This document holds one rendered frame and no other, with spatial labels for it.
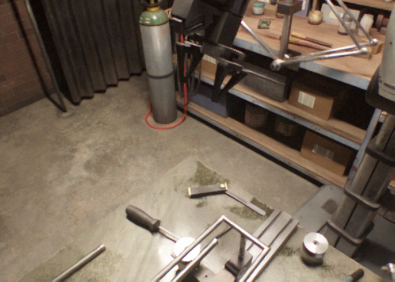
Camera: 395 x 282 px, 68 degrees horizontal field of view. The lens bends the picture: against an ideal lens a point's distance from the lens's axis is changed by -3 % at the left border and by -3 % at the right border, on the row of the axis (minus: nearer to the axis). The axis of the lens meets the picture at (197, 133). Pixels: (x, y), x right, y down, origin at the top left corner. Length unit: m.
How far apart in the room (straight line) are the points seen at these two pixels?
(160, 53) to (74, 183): 1.07
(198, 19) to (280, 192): 1.62
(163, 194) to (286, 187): 1.33
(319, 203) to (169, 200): 1.02
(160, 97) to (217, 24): 1.85
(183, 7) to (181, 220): 0.49
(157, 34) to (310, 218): 1.47
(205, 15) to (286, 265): 0.53
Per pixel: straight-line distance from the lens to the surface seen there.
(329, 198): 1.71
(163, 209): 0.79
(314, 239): 0.72
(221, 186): 0.81
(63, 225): 2.01
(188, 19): 0.49
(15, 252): 2.03
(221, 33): 0.53
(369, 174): 1.16
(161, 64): 2.23
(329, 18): 2.25
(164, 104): 2.40
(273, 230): 0.73
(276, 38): 1.91
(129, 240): 0.76
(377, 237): 1.65
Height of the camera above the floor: 1.51
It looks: 39 degrees down
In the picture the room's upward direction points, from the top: 2 degrees counter-clockwise
